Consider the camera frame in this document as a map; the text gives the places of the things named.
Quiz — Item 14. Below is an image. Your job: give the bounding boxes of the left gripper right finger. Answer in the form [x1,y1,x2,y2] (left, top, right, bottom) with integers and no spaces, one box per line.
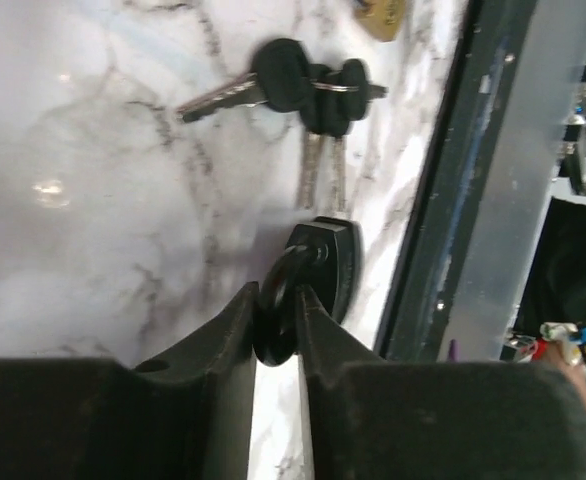
[295,287,586,479]

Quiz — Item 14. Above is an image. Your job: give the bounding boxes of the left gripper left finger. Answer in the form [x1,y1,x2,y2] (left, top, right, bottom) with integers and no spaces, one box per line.
[0,283,258,479]

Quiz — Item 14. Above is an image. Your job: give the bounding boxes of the black padlock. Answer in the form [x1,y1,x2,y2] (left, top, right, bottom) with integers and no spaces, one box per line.
[253,216,363,367]

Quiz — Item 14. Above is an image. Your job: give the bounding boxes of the black-headed keys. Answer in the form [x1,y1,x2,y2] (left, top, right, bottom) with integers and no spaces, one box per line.
[176,37,388,210]

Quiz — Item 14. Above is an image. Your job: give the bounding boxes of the small brass padlock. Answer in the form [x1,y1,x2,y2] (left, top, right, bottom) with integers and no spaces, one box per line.
[354,0,406,42]

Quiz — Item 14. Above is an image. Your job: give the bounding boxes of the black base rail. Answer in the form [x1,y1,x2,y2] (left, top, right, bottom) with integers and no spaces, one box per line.
[373,1,537,362]

